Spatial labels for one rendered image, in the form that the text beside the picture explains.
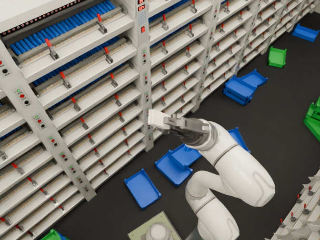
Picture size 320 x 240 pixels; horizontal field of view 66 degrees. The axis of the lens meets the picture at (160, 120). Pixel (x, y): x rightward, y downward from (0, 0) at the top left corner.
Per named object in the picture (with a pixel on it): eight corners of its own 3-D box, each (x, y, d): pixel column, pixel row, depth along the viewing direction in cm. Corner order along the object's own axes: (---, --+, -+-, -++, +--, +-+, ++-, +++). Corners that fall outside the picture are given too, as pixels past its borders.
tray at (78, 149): (142, 112, 193) (144, 104, 181) (75, 161, 168) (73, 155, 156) (125, 93, 197) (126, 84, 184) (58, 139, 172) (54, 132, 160)
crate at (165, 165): (192, 173, 232) (193, 169, 226) (177, 187, 224) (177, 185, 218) (169, 153, 245) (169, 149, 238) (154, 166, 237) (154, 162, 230)
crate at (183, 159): (187, 143, 251) (189, 137, 246) (202, 155, 243) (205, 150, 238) (167, 156, 232) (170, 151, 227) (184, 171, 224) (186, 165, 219)
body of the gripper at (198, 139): (182, 120, 72) (167, 114, 64) (211, 119, 68) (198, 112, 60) (181, 146, 71) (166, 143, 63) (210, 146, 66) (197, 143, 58)
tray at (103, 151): (143, 125, 208) (145, 121, 200) (83, 172, 184) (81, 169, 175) (127, 108, 212) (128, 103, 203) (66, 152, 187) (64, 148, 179)
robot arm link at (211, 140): (218, 120, 72) (211, 116, 67) (217, 151, 71) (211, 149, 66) (189, 121, 77) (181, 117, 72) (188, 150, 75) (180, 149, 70)
